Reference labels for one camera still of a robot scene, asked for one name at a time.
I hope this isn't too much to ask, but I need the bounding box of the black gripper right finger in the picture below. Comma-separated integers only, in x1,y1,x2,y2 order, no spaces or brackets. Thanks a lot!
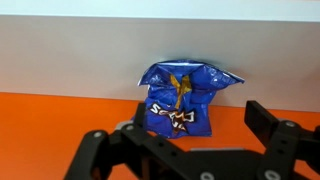
244,99,320,180

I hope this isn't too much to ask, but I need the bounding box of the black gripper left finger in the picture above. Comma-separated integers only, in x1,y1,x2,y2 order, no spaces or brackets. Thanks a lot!
64,101,223,180

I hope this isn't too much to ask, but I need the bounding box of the blue Doritos chip packet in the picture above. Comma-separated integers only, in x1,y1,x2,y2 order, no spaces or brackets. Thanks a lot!
138,59,245,138

